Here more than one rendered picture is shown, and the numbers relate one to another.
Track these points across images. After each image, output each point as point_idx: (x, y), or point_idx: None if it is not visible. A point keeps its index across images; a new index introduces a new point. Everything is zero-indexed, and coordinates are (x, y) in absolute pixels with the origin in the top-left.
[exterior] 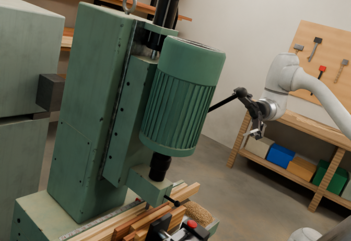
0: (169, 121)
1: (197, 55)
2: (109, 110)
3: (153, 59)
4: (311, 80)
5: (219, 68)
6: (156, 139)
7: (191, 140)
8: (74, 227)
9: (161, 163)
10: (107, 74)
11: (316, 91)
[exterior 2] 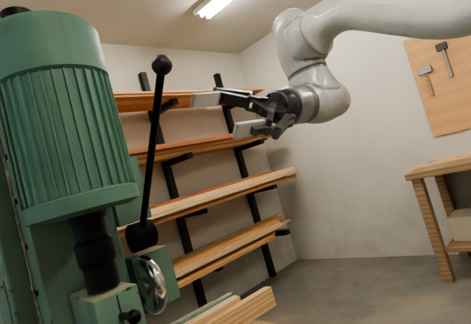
0: (24, 157)
1: (3, 28)
2: (5, 214)
3: None
4: (327, 15)
5: (64, 34)
6: (26, 201)
7: (87, 173)
8: None
9: (81, 250)
10: None
11: (344, 20)
